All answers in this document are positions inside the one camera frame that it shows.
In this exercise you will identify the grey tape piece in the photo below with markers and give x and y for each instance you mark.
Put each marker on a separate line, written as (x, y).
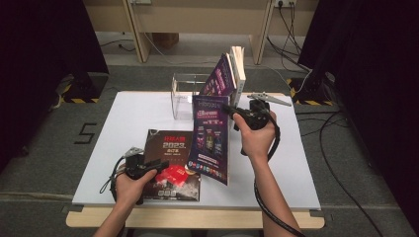
(70, 208)
(321, 215)

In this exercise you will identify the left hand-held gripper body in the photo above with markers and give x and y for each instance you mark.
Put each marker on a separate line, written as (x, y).
(135, 166)

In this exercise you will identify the white table cover board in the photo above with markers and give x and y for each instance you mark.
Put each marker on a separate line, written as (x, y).
(131, 112)

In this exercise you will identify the beige wooden desk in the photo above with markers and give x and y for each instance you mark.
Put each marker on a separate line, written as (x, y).
(197, 16)

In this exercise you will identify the person's right hand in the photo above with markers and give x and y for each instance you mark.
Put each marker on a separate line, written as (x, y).
(257, 141)

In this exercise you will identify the light wooden table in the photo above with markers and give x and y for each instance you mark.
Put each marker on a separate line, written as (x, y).
(197, 220)

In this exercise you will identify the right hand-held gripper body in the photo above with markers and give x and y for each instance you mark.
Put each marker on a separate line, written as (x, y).
(258, 115)

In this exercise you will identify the stand base with hazard tape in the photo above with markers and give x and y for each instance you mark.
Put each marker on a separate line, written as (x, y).
(85, 89)
(313, 90)

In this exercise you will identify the clear acrylic book rack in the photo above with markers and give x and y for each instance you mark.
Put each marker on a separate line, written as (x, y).
(181, 98)

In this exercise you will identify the white wall socket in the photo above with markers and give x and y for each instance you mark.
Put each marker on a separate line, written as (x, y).
(285, 2)

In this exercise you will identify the black curtain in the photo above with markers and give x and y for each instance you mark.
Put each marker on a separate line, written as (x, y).
(39, 65)
(378, 82)

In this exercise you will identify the person's left hand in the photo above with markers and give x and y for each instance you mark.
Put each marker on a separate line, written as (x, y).
(130, 191)

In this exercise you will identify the dark glossy magazine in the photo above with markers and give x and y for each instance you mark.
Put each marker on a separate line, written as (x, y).
(171, 144)

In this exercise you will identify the purple and brown cover book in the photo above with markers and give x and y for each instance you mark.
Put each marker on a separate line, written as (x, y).
(219, 79)
(207, 141)

